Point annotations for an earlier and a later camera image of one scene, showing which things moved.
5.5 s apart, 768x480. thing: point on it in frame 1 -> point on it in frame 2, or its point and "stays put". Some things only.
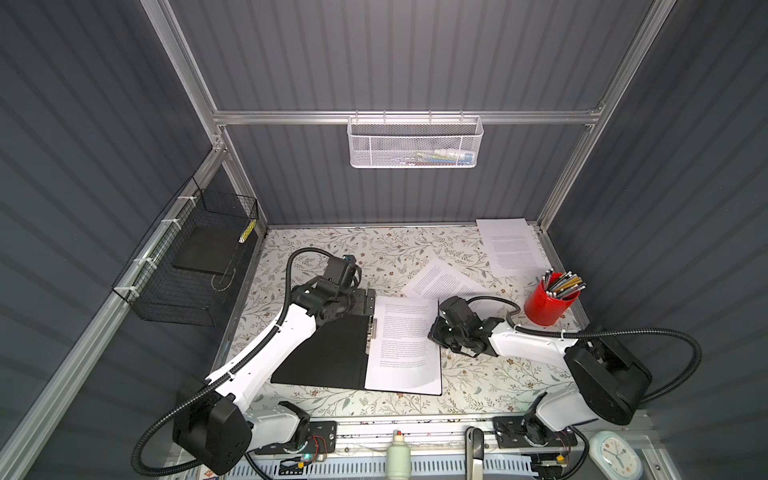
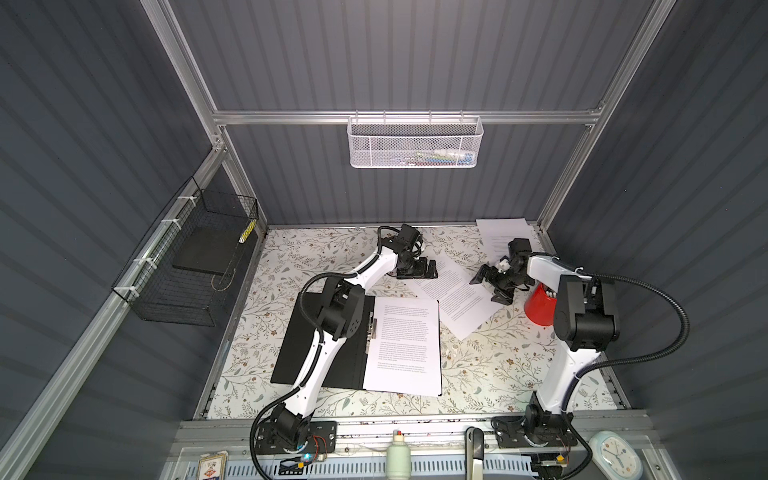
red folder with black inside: [335, 354] stays put
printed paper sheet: [442, 280] stays put
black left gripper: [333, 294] -> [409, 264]
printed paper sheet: [512, 248] stays put
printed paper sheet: [400, 356] stays put
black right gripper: [433, 333] -> [505, 296]
